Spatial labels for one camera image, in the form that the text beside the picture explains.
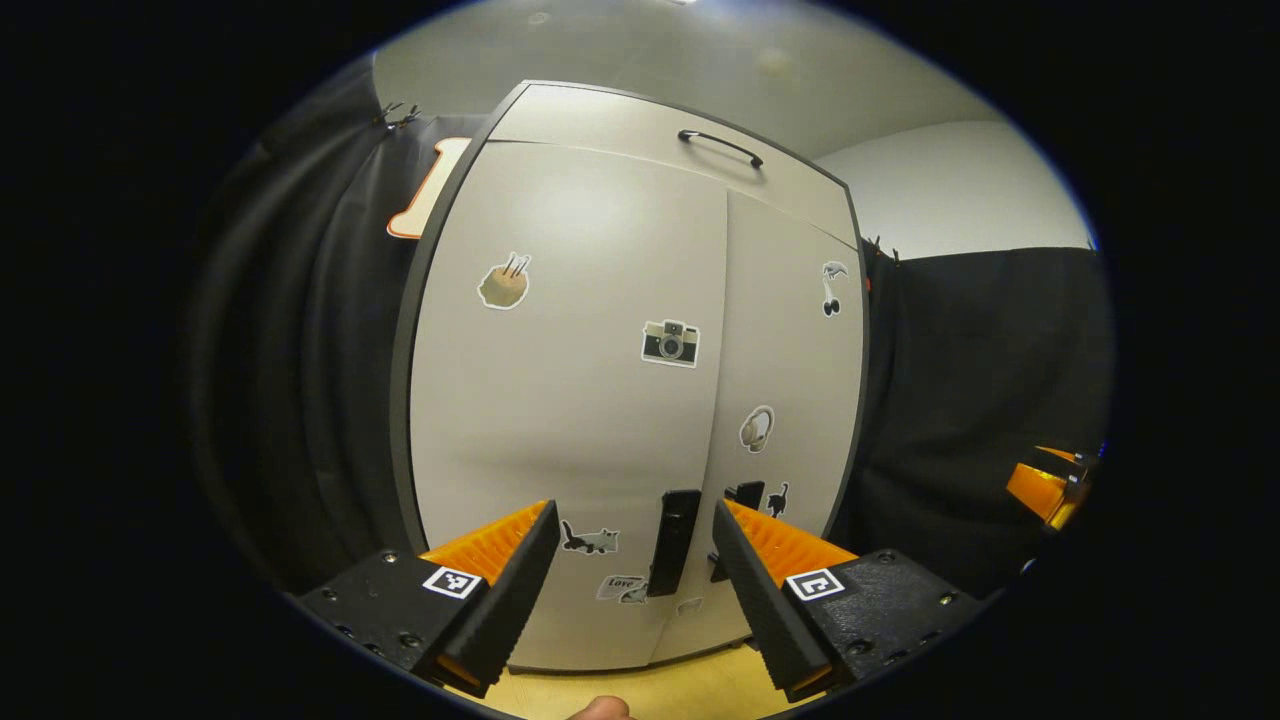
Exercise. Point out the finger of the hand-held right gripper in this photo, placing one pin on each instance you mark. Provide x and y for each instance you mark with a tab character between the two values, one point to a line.
1040	490

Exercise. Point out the white cabinet drawer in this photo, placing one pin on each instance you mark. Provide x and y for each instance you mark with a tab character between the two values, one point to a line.
620	125

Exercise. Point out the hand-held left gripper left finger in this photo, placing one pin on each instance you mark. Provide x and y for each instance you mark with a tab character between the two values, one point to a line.
510	600

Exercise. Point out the white shoe cabinet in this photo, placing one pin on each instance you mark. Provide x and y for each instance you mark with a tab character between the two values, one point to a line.
450	200

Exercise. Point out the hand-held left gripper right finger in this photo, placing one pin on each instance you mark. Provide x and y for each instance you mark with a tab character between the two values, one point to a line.
760	600

